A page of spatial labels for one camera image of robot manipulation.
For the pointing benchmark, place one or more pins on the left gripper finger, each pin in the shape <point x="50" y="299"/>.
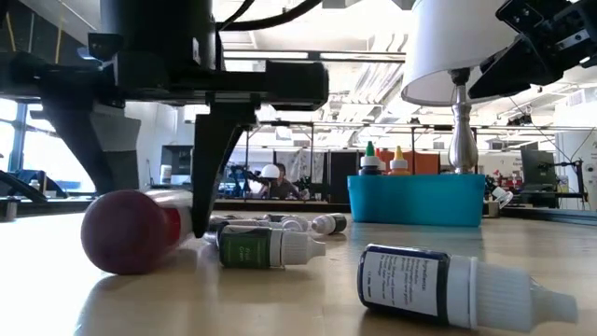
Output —
<point x="98" y="140"/>
<point x="214" y="154"/>

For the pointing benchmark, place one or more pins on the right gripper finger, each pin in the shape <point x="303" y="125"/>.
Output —
<point x="496" y="58"/>
<point x="508" y="74"/>

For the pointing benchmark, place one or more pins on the large red food coloring bottle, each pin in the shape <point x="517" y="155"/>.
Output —
<point x="123" y="233"/>

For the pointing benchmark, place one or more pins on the small green dropper bottle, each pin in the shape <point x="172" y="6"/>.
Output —
<point x="261" y="247"/>

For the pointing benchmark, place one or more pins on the small black dropper bottle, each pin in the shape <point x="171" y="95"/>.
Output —
<point x="329" y="224"/>

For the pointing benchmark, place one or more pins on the large yellow food coloring bottle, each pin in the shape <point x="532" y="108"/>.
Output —
<point x="399" y="164"/>

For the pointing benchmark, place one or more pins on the large green food coloring bottle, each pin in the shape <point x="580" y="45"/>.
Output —
<point x="370" y="164"/>

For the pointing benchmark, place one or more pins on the teal plastic bin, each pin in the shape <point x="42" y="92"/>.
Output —
<point x="415" y="200"/>

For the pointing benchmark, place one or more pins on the small dark blue dropper bottle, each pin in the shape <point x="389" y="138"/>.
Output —
<point x="420" y="284"/>

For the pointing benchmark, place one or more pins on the table lamp with white shade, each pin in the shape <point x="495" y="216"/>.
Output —
<point x="448" y="46"/>

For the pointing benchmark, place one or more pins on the white globe lamp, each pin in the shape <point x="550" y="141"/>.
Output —
<point x="270" y="171"/>

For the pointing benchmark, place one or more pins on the person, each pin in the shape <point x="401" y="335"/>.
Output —
<point x="280" y="186"/>

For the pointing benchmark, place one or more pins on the small white jar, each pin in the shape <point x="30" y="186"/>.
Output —
<point x="34" y="186"/>

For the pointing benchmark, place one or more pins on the dark monitor on stand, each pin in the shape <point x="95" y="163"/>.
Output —
<point x="536" y="168"/>

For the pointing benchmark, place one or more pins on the orange partition panel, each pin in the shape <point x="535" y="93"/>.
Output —
<point x="424" y="163"/>

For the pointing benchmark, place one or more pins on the black cabinet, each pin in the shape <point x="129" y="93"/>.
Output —
<point x="340" y="168"/>

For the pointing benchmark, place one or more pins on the long ceiling light bar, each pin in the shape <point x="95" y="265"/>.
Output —
<point x="326" y="55"/>

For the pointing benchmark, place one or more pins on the black aluminium table frame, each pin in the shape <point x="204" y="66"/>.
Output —
<point x="18" y="189"/>

